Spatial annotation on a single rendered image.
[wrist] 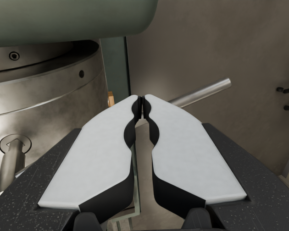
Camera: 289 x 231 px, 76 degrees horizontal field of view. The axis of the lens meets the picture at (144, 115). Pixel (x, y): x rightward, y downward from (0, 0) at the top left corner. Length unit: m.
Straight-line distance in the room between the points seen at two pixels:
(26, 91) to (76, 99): 0.06
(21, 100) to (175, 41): 1.45
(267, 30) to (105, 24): 1.97
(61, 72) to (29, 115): 0.07
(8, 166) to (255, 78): 2.18
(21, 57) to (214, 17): 1.59
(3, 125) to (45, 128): 0.04
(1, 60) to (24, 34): 0.08
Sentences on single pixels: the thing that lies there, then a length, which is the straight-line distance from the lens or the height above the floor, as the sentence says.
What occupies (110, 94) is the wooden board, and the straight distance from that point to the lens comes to 0.62.
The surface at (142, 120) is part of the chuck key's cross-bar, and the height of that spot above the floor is 1.30.
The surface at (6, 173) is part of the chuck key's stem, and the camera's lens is 0.23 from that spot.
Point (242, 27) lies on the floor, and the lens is 1.94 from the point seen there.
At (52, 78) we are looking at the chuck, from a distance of 0.26.
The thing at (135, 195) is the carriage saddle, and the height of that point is 0.93.
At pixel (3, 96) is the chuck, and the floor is 1.23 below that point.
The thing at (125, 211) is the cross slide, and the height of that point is 0.97.
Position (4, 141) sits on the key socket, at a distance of 0.28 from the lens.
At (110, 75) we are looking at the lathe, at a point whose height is 0.54.
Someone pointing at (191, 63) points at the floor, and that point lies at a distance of 1.73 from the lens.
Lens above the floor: 1.45
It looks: 55 degrees down
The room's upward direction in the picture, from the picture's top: 152 degrees clockwise
